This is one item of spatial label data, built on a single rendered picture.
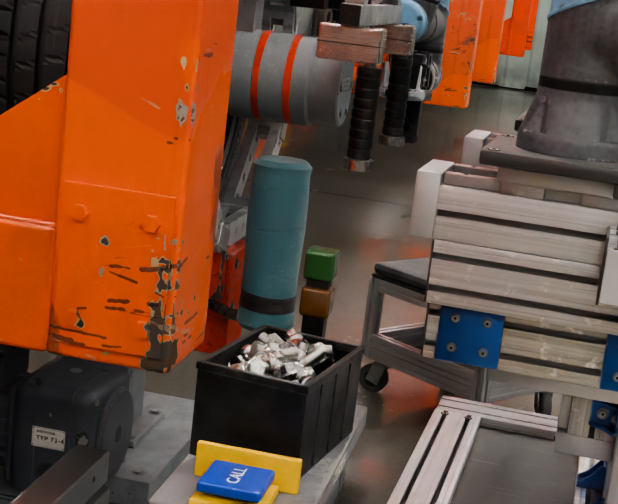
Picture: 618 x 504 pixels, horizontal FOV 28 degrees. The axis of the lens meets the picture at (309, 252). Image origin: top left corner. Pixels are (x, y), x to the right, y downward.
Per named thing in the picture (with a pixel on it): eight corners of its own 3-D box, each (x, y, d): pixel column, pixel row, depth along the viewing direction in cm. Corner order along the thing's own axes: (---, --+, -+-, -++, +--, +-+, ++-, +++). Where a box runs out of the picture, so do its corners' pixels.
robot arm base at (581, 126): (628, 154, 176) (640, 84, 174) (627, 167, 161) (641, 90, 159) (520, 139, 179) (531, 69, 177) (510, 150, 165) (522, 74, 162)
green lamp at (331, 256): (308, 273, 170) (311, 244, 169) (337, 277, 169) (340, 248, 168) (302, 279, 166) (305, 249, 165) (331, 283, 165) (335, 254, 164)
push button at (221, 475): (212, 476, 139) (214, 458, 139) (273, 488, 138) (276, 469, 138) (194, 500, 133) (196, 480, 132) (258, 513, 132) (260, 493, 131)
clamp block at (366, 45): (321, 56, 181) (326, 19, 180) (383, 64, 179) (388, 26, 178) (314, 57, 176) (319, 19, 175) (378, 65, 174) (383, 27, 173)
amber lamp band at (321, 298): (304, 308, 171) (307, 280, 170) (332, 313, 170) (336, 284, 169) (297, 315, 167) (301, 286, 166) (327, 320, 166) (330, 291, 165)
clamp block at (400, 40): (361, 49, 213) (364, 17, 212) (413, 55, 212) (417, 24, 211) (355, 49, 208) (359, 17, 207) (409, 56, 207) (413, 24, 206)
